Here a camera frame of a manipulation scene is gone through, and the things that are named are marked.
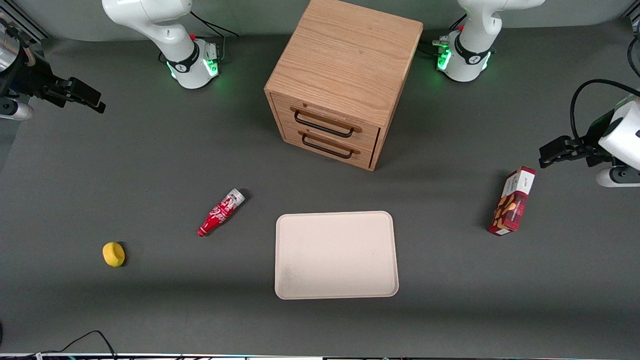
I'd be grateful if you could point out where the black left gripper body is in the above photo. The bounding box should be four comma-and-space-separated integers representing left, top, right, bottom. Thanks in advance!
580, 109, 617, 169

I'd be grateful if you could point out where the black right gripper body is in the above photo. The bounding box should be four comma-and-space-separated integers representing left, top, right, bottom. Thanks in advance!
0, 47, 71, 108

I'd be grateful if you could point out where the red coke bottle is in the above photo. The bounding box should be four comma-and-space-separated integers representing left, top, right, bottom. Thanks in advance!
196, 188, 246, 238

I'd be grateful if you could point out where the beige plastic tray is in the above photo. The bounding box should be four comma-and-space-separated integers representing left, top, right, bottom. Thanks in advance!
274, 210, 400, 300

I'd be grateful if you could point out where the red snack box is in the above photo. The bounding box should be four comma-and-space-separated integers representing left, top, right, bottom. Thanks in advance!
488, 166, 537, 237

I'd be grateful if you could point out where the yellow lemon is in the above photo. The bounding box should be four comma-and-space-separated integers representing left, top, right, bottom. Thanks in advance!
102, 242, 126, 268

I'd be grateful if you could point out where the oak wooden drawer cabinet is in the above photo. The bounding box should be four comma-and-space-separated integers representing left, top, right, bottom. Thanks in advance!
264, 0, 425, 172

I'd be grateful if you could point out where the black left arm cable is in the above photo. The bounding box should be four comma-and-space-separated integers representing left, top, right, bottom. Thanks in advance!
570, 79, 640, 147

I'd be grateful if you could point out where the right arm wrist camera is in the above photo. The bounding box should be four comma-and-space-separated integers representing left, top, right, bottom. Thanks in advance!
0, 97, 34, 122

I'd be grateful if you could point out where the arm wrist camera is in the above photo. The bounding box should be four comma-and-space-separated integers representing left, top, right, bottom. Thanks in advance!
0, 97, 34, 122
596, 167, 640, 189

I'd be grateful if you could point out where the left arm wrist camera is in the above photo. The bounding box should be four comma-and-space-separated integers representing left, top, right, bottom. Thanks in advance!
596, 167, 640, 189

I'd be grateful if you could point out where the aluminium frame rail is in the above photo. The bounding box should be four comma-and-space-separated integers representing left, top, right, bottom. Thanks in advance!
0, 9, 51, 44
620, 0, 640, 24

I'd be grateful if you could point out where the black hanging cable loop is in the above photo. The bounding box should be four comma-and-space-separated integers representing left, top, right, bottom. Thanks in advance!
627, 36, 640, 79

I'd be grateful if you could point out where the black right base cable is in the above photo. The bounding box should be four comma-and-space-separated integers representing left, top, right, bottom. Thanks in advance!
190, 10, 240, 64

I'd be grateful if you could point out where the black base cable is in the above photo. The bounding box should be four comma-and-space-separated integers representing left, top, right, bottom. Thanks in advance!
419, 14, 469, 57
190, 10, 240, 64

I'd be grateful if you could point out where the black left base cable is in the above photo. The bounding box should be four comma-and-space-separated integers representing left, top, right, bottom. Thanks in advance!
419, 14, 469, 57

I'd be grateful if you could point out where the thin black table-edge cable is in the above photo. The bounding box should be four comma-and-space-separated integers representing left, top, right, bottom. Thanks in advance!
0, 330, 119, 360

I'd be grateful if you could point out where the wide black drawer handle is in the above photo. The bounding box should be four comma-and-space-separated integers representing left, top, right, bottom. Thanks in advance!
293, 110, 355, 139

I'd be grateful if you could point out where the short black drawer handle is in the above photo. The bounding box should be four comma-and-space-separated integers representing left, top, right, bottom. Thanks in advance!
301, 133, 354, 160

